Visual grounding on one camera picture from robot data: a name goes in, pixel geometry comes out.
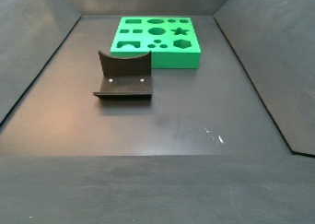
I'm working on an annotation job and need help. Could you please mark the black curved holder stand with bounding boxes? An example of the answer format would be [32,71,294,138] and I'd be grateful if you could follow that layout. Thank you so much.
[93,52,152,99]

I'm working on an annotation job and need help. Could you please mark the green shape-sorter block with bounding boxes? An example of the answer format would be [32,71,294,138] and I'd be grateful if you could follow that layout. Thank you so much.
[109,17,201,69]

